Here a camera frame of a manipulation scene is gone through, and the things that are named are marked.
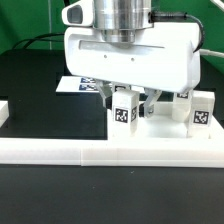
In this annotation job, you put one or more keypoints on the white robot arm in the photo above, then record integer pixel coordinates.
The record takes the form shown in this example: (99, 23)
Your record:
(127, 42)

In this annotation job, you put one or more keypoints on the white marker tag plate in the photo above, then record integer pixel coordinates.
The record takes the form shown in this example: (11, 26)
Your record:
(73, 84)

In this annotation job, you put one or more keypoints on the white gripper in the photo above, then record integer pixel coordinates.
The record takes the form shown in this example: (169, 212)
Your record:
(163, 57)

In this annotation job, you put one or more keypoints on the white U-shaped obstacle fence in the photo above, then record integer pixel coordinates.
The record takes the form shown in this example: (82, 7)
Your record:
(189, 152)

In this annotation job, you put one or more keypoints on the white square table top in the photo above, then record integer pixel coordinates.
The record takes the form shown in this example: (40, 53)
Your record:
(161, 125)

